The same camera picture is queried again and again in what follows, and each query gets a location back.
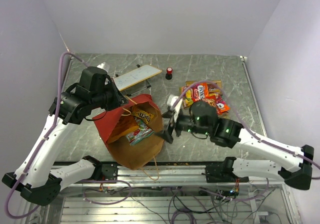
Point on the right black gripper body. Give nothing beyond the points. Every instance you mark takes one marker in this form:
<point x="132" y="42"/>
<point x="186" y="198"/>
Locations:
<point x="184" y="123"/>

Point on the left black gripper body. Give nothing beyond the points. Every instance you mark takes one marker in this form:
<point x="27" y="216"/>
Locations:
<point x="108" y="96"/>

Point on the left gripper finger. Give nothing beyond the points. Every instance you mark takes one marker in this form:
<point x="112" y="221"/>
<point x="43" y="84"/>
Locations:
<point x="122" y="100"/>
<point x="112" y="84"/>

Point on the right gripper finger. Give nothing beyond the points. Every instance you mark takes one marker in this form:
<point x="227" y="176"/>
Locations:
<point x="166" y="133"/>
<point x="169" y="114"/>

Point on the yellow M&Ms bag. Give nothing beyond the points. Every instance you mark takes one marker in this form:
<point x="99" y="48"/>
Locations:
<point x="144" y="113"/>

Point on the teal mint candy bag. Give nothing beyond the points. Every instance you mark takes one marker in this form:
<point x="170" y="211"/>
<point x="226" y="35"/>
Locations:
<point x="138" y="135"/>

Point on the red paper bag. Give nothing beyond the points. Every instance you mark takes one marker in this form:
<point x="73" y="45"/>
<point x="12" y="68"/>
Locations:
<point x="131" y="156"/>

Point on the orange Foxs fruits candy bag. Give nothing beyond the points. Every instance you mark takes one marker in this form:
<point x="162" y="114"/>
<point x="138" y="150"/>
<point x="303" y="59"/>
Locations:
<point x="194" y="94"/>

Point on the brown kettle chips bag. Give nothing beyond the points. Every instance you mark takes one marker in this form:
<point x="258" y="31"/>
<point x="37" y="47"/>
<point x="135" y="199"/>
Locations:
<point x="215" y="87"/>

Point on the yellow orange snack packet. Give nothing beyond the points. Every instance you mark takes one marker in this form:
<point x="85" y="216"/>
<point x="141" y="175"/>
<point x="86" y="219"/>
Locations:
<point x="122" y="130"/>

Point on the red snack packet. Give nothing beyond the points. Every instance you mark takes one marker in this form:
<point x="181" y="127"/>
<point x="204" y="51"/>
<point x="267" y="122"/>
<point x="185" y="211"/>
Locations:
<point x="211" y="99"/>

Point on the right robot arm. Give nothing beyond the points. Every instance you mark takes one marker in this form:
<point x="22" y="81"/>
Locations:
<point x="283" y="162"/>

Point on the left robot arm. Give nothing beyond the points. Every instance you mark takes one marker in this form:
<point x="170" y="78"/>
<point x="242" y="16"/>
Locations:
<point x="35" y="179"/>

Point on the red black stamp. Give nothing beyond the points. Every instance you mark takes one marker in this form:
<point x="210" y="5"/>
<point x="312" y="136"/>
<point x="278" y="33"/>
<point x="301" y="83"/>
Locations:
<point x="169" y="75"/>

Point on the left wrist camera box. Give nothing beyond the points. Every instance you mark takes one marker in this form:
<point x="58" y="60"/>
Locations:
<point x="105" y="66"/>

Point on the aluminium rail frame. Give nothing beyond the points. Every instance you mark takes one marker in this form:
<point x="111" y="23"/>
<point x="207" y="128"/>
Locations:
<point x="170" y="193"/>

